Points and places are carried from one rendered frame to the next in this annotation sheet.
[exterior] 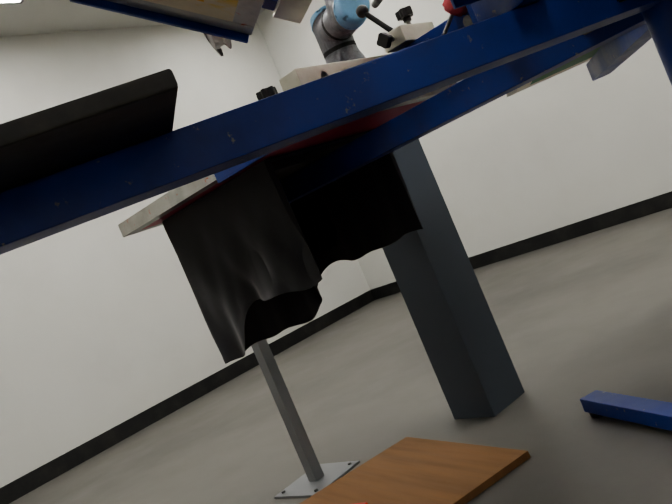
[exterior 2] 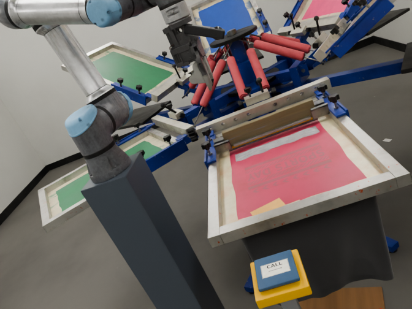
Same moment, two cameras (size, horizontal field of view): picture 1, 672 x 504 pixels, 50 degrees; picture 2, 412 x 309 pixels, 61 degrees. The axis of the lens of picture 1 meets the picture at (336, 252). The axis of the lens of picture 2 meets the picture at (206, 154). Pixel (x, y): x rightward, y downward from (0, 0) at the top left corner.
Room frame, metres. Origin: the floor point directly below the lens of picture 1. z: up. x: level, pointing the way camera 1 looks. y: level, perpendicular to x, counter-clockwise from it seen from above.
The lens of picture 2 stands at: (2.78, 0.89, 1.60)
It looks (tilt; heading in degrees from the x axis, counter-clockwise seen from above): 23 degrees down; 236
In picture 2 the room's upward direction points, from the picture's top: 24 degrees counter-clockwise
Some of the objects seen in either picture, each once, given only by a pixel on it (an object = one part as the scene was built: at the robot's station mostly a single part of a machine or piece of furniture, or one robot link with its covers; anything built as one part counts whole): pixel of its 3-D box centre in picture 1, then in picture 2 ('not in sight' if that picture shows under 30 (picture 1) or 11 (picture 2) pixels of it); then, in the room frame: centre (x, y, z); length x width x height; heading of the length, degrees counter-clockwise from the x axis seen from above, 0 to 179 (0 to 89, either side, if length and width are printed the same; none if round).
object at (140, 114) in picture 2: not in sight; (178, 111); (1.33, -1.36, 0.91); 1.34 x 0.41 x 0.08; 105
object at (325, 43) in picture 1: (332, 29); (89, 128); (2.38, -0.28, 1.37); 0.13 x 0.12 x 0.14; 22
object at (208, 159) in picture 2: not in sight; (212, 152); (1.92, -0.33, 0.98); 0.30 x 0.05 x 0.07; 45
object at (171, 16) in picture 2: not in sight; (175, 13); (2.12, 0.06, 1.58); 0.08 x 0.08 x 0.05
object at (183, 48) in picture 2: not in sight; (185, 42); (2.12, 0.05, 1.50); 0.09 x 0.08 x 0.12; 130
